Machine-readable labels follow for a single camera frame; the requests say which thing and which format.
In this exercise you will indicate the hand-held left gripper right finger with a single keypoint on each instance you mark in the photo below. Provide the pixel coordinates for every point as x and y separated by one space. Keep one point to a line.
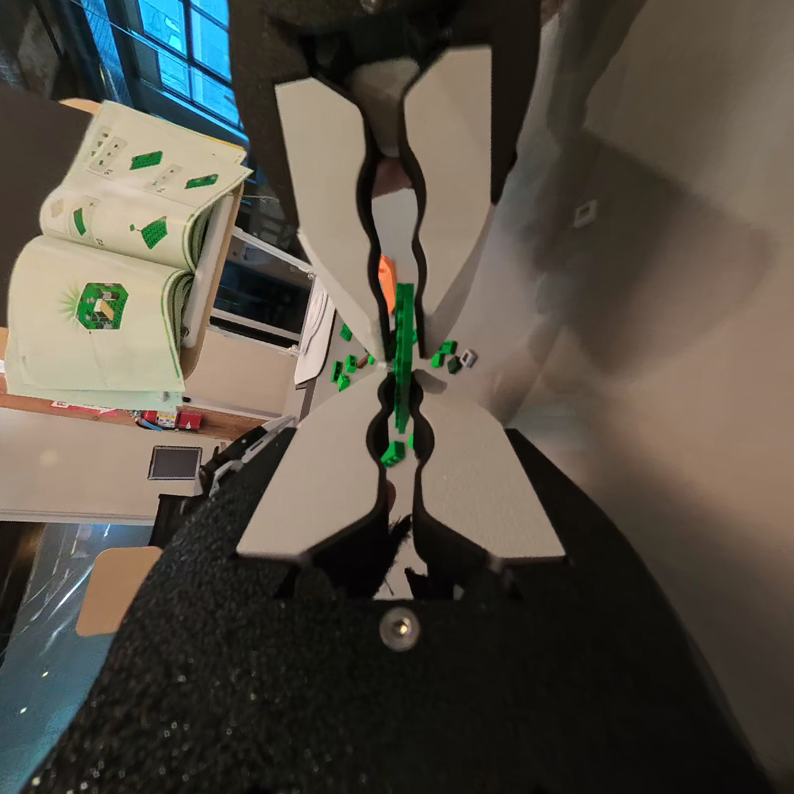
484 496

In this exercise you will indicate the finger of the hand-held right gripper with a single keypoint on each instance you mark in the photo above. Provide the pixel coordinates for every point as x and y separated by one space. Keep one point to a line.
322 186
456 155

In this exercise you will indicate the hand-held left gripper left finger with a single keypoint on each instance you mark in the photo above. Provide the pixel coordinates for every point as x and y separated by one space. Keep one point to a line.
310 490

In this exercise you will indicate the pile of small lego pieces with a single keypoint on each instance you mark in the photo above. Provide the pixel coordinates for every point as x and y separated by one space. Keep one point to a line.
394 453

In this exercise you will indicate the green lego baseplate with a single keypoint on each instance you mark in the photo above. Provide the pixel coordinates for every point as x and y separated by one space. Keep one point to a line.
403 347

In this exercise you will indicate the person's right hand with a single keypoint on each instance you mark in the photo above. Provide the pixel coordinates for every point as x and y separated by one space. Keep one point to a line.
391 177

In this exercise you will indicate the person's left hand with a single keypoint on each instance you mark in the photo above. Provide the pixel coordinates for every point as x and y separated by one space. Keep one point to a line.
391 495

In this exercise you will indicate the wooden pillar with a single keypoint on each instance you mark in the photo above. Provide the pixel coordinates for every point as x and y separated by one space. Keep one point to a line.
236 428

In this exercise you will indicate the orange brick separator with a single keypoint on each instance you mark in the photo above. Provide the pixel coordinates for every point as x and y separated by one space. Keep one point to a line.
387 279

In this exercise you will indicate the small tablet on stand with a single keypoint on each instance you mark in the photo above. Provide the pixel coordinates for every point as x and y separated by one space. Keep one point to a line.
175 463

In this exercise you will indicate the white book stand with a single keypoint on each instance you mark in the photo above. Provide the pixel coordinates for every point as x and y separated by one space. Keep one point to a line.
313 335

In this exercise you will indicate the red fire extinguisher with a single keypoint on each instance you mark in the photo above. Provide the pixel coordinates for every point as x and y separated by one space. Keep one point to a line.
170 420

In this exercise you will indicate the large blue-lit window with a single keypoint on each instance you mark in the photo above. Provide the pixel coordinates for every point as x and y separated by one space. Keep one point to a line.
186 56

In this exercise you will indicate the tan board stand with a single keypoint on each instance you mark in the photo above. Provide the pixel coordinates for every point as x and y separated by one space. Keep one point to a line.
115 595

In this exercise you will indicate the open instruction booklet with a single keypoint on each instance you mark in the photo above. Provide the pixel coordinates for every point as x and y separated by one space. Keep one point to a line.
93 360

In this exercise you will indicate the black flat panel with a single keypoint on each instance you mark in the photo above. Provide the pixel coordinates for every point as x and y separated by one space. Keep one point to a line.
31 186

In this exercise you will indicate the small white square frame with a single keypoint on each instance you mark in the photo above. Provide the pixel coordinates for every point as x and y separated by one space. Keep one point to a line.
585 213

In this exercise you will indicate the red wall sign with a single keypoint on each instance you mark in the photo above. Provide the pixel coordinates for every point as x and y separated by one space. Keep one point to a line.
80 407

